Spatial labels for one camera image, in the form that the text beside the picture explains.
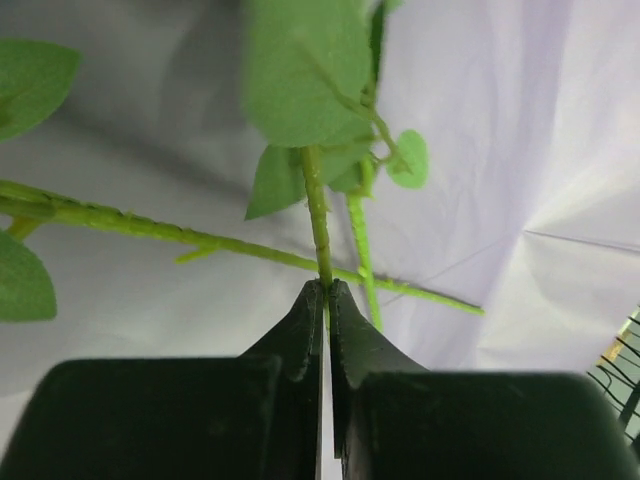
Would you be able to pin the pink wrapping paper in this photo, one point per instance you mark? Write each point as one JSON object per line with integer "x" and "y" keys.
{"x": 531, "y": 113}

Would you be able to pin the black wire basket wooden handles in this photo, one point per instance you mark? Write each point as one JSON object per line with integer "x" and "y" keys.
{"x": 616, "y": 375}

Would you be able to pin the pink rose stem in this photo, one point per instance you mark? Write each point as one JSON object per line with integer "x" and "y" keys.
{"x": 311, "y": 79}

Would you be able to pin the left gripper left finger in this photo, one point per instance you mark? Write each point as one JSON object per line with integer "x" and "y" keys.
{"x": 253, "y": 416}

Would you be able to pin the peach rose stem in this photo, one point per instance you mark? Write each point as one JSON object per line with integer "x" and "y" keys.
{"x": 35, "y": 80}

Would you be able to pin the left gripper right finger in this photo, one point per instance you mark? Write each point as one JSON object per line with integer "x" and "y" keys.
{"x": 395, "y": 419}

